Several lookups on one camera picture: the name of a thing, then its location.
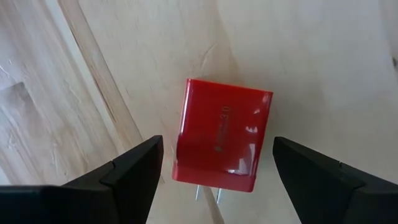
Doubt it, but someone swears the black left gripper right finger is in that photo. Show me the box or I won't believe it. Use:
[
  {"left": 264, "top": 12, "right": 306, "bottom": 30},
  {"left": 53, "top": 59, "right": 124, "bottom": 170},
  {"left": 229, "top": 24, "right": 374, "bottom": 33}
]
[{"left": 272, "top": 136, "right": 398, "bottom": 224}]

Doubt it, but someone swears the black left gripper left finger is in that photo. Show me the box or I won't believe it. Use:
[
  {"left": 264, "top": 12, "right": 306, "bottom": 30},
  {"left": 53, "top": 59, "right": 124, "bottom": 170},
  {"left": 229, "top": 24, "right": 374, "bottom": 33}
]
[{"left": 0, "top": 134, "right": 165, "bottom": 224}]

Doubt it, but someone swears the red charger with 3.0 print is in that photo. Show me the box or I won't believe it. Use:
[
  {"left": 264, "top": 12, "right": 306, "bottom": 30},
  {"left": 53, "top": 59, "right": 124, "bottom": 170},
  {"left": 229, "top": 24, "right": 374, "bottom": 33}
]
[{"left": 171, "top": 77, "right": 274, "bottom": 205}]

